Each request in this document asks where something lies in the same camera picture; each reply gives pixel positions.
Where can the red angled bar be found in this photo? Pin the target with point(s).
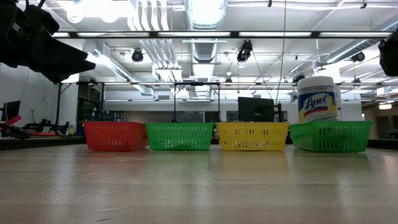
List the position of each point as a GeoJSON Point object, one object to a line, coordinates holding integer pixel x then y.
{"type": "Point", "coordinates": [12, 120]}

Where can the black ceiling spotlight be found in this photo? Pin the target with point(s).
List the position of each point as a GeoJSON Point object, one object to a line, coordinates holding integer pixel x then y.
{"type": "Point", "coordinates": [245, 51]}
{"type": "Point", "coordinates": [137, 55]}
{"type": "Point", "coordinates": [357, 56]}

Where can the black monitor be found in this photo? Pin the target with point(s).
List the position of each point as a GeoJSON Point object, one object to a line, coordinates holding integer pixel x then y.
{"type": "Point", "coordinates": [256, 109]}
{"type": "Point", "coordinates": [11, 110]}

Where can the black aluminium table frame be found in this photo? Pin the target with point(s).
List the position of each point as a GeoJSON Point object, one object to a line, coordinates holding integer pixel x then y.
{"type": "Point", "coordinates": [40, 143]}

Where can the green plastic basket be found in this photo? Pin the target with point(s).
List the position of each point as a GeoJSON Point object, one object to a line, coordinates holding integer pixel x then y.
{"type": "Point", "coordinates": [178, 137]}
{"type": "Point", "coordinates": [331, 137]}

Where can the red plastic basket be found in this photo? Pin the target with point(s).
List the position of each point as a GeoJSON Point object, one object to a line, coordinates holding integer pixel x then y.
{"type": "Point", "coordinates": [115, 137]}

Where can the yellow plastic basket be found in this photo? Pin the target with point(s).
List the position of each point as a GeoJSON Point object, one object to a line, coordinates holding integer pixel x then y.
{"type": "Point", "coordinates": [252, 136]}

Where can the black overhead frame beam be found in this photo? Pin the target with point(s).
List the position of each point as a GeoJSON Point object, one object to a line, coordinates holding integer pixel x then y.
{"type": "Point", "coordinates": [124, 34]}

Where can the black metal rack frame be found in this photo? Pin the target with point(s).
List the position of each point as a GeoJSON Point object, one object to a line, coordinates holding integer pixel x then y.
{"type": "Point", "coordinates": [174, 102]}

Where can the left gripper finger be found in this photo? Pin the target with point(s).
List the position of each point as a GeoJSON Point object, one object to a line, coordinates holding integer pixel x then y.
{"type": "Point", "coordinates": [74, 70]}
{"type": "Point", "coordinates": [56, 53]}

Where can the yellow disinfecting wipes canister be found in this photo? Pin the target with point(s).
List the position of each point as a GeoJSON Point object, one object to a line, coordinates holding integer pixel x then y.
{"type": "Point", "coordinates": [317, 99]}

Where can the black background robot arm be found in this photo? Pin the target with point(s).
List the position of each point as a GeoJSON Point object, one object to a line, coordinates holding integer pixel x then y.
{"type": "Point", "coordinates": [40, 126]}

